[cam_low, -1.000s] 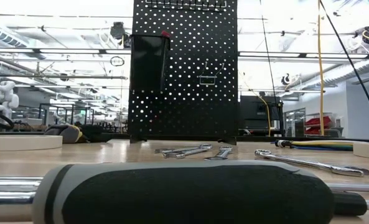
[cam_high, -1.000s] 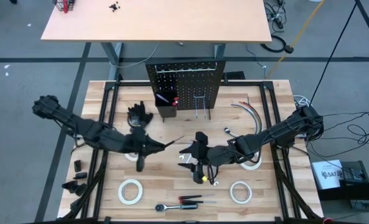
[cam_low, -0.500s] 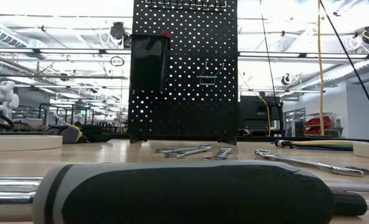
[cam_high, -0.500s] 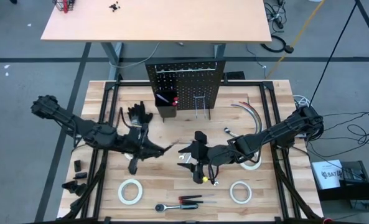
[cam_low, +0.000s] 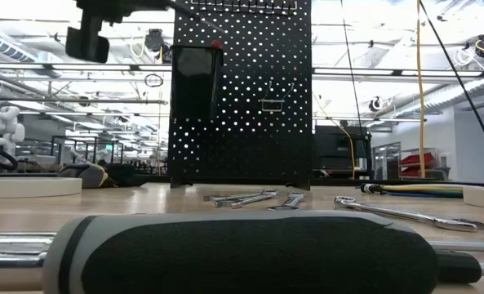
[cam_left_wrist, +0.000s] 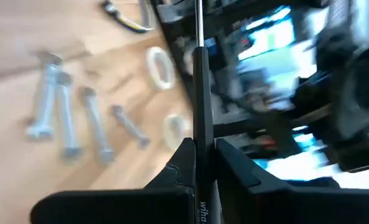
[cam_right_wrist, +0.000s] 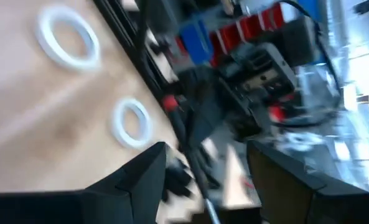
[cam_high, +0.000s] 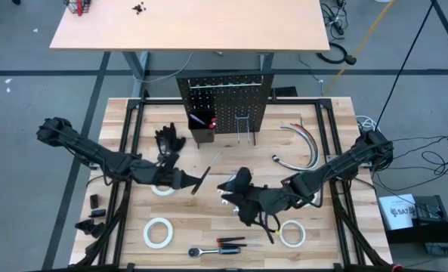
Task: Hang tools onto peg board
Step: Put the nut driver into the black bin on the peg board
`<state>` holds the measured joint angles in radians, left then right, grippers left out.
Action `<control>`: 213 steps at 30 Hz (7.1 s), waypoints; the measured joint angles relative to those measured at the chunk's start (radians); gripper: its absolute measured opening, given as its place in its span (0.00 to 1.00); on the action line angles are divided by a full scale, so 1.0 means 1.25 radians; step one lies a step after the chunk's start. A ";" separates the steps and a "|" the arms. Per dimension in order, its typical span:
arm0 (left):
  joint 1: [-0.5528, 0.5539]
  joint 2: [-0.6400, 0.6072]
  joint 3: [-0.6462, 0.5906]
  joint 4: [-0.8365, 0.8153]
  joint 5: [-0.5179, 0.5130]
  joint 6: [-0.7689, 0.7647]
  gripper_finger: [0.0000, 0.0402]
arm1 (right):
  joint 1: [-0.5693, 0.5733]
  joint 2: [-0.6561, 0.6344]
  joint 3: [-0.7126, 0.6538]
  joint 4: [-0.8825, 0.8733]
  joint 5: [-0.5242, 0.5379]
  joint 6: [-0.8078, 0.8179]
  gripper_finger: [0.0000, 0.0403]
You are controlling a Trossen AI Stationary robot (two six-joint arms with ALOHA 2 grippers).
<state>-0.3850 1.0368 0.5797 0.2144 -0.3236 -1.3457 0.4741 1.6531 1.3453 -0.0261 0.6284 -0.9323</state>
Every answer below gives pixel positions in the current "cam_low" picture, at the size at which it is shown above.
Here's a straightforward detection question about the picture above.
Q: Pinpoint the black-handled chrome ratchet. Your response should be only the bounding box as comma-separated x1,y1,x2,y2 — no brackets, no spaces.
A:
0,210,439,294

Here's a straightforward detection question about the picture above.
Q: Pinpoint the black pegboard bin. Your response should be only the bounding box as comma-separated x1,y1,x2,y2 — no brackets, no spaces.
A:
170,43,225,122

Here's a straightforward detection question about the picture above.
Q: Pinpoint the black work glove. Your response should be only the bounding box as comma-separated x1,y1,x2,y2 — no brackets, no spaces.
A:
56,162,149,189

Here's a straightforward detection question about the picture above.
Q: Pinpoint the chrome wrench rack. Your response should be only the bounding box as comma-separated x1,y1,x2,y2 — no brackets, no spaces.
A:
189,0,299,16

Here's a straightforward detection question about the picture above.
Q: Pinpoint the black metal pegboard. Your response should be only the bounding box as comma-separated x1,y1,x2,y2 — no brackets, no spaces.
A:
167,0,313,191

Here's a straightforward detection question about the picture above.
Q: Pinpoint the red parts bin rack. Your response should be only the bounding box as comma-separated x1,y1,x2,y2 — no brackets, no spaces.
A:
398,151,437,178

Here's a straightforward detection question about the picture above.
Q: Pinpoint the thick black hose loop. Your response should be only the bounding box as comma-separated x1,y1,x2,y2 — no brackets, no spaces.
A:
0,145,20,172

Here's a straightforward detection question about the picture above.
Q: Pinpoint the chrome wire pegboard hook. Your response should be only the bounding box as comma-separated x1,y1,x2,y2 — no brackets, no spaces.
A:
259,81,295,114

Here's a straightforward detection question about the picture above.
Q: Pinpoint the thin black hanging cable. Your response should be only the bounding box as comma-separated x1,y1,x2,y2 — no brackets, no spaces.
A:
340,0,367,138

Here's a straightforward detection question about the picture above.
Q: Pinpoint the black aluminium frame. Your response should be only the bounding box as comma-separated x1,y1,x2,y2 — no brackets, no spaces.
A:
0,171,484,189

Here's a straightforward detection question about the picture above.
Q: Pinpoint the thin yellow curved cable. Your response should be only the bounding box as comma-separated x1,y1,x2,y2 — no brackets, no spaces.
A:
313,91,357,180

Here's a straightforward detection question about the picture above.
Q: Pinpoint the yellow hanging cable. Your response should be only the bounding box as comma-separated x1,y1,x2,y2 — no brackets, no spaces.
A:
415,0,428,179

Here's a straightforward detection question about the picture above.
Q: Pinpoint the multicoloured cable bundle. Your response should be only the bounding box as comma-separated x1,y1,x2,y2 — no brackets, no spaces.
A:
359,182,465,200

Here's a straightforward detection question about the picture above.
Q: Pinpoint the thick black hanging cable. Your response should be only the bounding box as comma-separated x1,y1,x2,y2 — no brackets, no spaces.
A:
417,0,484,171

